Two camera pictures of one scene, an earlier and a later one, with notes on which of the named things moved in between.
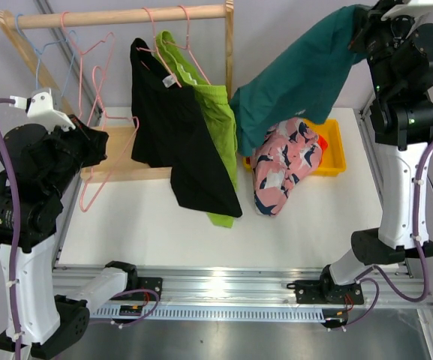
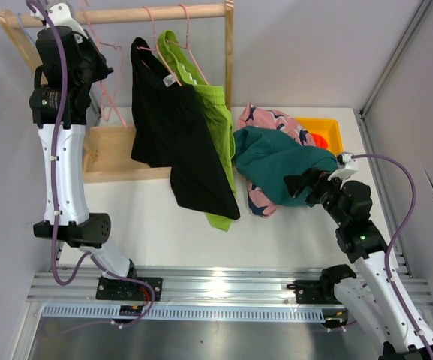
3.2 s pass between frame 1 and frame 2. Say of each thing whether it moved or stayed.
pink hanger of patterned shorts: moved
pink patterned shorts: moved
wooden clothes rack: stayed
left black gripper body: moved
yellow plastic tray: stayed
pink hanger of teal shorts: moved
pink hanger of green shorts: stayed
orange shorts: stayed
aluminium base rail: stayed
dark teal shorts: moved
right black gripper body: moved
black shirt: stayed
